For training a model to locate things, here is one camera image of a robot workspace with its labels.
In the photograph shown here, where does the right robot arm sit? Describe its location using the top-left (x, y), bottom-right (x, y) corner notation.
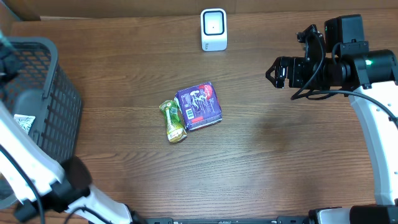
top-left (265, 14), bottom-right (397, 223)

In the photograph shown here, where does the white barcode scanner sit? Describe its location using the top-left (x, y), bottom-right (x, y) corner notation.
top-left (200, 8), bottom-right (228, 52)

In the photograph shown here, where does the green yellow sachet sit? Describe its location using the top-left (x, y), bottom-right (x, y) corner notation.
top-left (159, 100), bottom-right (187, 143)

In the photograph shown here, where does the grey plastic basket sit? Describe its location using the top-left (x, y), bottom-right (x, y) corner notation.
top-left (0, 36), bottom-right (83, 210)

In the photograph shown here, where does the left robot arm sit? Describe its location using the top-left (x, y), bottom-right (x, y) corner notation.
top-left (1, 36), bottom-right (143, 223)

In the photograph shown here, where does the black rail at table edge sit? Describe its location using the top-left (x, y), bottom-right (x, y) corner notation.
top-left (146, 216), bottom-right (310, 224)

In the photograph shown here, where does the purple snack packet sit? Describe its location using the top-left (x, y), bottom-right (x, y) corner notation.
top-left (174, 82), bottom-right (222, 131)

